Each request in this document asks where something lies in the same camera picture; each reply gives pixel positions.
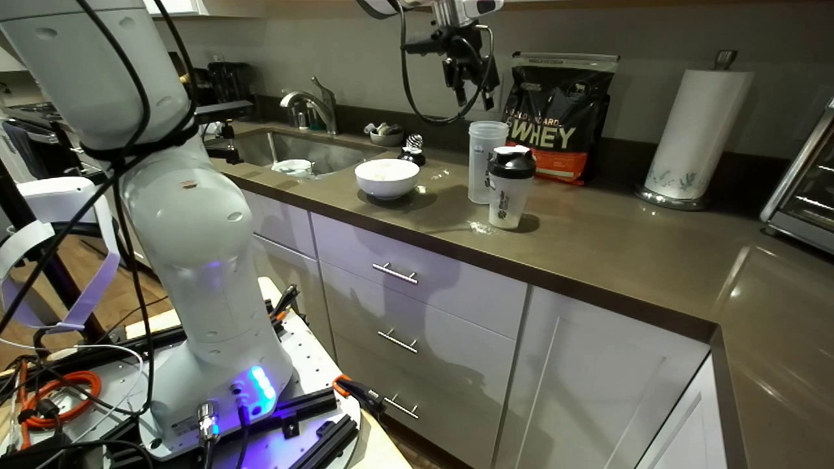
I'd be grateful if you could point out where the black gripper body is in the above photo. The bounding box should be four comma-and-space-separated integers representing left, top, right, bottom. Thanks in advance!
437, 22, 504, 87

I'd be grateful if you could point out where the clear plastic shaker cup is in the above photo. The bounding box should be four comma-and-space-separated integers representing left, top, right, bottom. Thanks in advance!
466, 117, 514, 208

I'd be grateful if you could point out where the black orange whey protein bag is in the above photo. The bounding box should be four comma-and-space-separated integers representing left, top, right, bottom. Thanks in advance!
501, 51, 622, 189

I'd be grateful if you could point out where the shaker bottle with black lid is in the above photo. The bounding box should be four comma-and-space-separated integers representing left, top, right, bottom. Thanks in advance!
485, 143, 539, 232

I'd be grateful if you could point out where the white ceramic bowl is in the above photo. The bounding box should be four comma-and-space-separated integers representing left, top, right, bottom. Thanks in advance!
351, 158, 424, 206

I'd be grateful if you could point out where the stainless steel sink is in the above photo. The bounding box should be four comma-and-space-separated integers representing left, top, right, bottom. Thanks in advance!
225, 128, 385, 184

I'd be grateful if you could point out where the chrome kitchen faucet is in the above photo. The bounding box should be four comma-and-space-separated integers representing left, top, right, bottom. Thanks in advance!
276, 78, 342, 139

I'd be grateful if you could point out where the small bowl in sink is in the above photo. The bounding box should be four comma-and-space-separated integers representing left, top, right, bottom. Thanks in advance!
268, 158, 317, 184

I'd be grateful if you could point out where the white wide drawer front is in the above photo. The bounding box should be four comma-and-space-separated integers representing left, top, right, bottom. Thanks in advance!
330, 332, 515, 469
317, 263, 526, 413
308, 211, 532, 353

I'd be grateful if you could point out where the white paper towel roll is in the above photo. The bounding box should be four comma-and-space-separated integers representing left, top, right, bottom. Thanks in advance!
640, 69, 755, 204

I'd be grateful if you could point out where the black countertop appliance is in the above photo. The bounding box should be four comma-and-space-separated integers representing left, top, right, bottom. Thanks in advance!
195, 61, 259, 125

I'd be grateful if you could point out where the metal paper towel holder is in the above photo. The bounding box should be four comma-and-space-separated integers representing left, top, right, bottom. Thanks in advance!
638, 48, 743, 211

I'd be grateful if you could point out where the white kitchen cabinet unit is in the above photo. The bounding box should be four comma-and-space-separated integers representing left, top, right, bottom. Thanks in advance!
238, 186, 736, 469

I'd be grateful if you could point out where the white robot mounting table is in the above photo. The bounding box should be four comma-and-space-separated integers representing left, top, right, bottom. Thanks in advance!
0, 273, 412, 469

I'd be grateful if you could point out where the white cabinet door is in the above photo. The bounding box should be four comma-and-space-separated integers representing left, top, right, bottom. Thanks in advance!
492, 284, 715, 469

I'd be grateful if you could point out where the silver toaster oven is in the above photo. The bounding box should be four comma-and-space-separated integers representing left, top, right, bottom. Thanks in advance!
759, 96, 834, 260

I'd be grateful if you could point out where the black bar clamp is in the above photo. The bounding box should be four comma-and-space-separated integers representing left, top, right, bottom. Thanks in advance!
276, 386, 364, 469

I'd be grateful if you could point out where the white curved band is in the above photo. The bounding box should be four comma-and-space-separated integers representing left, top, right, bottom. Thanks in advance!
0, 176, 124, 335

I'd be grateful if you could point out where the black tripod leg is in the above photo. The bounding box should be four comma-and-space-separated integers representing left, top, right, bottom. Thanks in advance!
0, 163, 102, 344

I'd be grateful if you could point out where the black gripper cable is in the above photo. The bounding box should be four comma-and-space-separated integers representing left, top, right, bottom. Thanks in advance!
395, 9, 501, 128

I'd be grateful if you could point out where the silver bar drawer handle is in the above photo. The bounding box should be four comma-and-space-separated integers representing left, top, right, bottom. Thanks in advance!
381, 393, 423, 426
376, 327, 423, 358
371, 258, 423, 289

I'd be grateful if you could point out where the orange handled clamp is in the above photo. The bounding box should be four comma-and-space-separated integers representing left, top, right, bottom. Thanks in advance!
330, 374, 385, 417

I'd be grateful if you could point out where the orange coiled cable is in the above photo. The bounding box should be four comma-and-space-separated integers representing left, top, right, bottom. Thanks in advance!
16, 367, 106, 436

